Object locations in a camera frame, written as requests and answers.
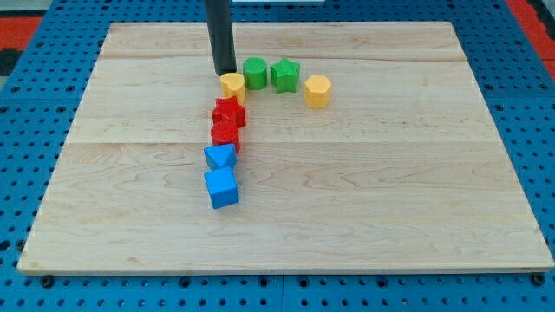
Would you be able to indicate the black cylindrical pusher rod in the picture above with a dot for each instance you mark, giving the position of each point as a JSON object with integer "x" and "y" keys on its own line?
{"x": 219, "y": 25}

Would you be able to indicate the green cylinder block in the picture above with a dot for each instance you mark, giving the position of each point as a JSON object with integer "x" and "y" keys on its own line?
{"x": 255, "y": 73}

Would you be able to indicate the yellow heart block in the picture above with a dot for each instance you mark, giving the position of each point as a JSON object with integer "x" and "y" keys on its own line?
{"x": 233, "y": 85}

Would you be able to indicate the green star block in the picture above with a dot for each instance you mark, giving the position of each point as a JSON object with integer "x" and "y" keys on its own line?
{"x": 285, "y": 75}

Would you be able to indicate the red star block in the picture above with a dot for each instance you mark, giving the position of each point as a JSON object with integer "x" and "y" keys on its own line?
{"x": 228, "y": 109}

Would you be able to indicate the red cylinder block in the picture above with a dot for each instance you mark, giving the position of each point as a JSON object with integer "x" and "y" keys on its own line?
{"x": 225, "y": 132}

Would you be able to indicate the yellow hexagon block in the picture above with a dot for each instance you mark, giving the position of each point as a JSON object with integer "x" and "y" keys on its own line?
{"x": 317, "y": 91}

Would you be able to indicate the blue triangle block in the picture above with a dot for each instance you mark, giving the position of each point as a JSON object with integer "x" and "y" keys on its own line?
{"x": 220, "y": 156}

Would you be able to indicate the blue cube block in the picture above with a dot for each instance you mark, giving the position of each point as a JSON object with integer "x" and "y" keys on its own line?
{"x": 222, "y": 187}

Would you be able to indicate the wooden board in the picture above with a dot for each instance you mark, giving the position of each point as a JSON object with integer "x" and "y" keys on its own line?
{"x": 404, "y": 172}

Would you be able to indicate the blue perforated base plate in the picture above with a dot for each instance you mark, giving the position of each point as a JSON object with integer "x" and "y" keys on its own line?
{"x": 39, "y": 101}

